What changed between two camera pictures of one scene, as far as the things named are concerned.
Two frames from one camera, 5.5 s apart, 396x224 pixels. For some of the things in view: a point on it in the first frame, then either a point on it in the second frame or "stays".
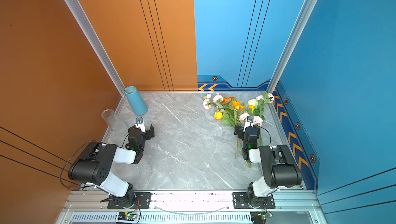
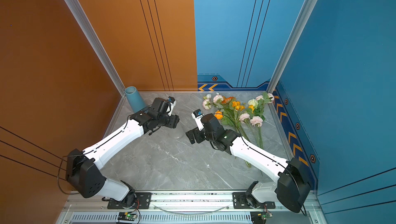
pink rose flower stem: [265, 98] stays
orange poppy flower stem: [237, 106] stays
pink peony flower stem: [258, 122] stays
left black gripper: [148, 131] to [172, 122]
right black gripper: [240, 132] to [192, 136]
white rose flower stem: [260, 108] stays
